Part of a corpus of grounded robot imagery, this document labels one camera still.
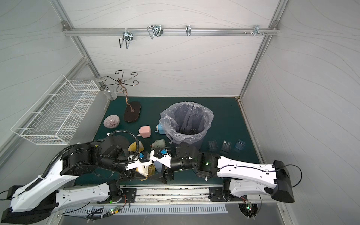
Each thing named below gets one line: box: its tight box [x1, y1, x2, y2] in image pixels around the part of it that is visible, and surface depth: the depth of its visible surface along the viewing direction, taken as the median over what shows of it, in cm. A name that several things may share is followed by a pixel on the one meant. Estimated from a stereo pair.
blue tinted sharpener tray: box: [235, 139, 247, 151], surface depth 93 cm
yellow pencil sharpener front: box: [135, 163, 153, 181], surface depth 54 cm
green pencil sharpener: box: [150, 139, 166, 150], surface depth 86 cm
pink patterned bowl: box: [103, 114, 120, 129], surface depth 103 cm
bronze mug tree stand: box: [99, 70, 142, 122], surface depth 95 cm
